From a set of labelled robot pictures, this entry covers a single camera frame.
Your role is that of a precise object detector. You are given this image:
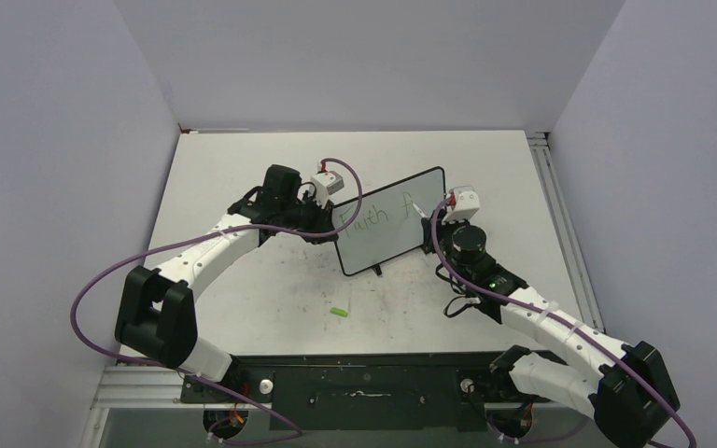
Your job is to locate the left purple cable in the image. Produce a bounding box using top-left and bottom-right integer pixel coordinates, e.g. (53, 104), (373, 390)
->
(70, 156), (365, 446)

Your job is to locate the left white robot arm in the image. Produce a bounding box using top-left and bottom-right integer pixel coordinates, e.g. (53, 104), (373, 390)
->
(115, 164), (344, 402)

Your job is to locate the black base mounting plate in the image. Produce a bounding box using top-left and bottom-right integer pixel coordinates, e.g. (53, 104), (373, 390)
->
(180, 351), (573, 433)

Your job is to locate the aluminium rail right side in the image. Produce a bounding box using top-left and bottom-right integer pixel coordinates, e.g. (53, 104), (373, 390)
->
(526, 132), (606, 332)

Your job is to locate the purple cable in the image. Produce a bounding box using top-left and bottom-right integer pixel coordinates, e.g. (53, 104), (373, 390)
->
(70, 156), (365, 446)
(429, 196), (698, 448)

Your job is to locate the black framed small whiteboard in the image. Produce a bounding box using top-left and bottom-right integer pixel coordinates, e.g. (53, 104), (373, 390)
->
(332, 166), (446, 276)

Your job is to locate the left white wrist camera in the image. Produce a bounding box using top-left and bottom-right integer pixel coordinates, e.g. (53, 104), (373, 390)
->
(310, 171), (344, 196)

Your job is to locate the white whiteboard marker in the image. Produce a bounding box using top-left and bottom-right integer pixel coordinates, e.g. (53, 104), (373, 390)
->
(410, 203), (428, 218)

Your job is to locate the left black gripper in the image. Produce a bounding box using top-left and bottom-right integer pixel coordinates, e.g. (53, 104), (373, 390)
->
(279, 190), (337, 245)

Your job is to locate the aluminium front frame rail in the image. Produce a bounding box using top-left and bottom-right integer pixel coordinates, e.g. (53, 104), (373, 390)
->
(79, 364), (655, 448)

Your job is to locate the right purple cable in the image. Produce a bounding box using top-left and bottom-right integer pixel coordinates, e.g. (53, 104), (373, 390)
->
(429, 196), (698, 448)

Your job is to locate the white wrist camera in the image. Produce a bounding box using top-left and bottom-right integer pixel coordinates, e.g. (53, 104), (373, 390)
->
(310, 171), (344, 196)
(441, 186), (481, 224)

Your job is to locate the green marker cap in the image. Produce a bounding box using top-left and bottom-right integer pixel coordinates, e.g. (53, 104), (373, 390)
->
(330, 307), (349, 317)

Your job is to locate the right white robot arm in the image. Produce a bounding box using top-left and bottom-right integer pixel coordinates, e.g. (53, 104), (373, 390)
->
(421, 217), (681, 447)

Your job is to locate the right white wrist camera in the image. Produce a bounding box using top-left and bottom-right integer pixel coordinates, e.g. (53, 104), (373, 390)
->
(441, 186), (481, 224)

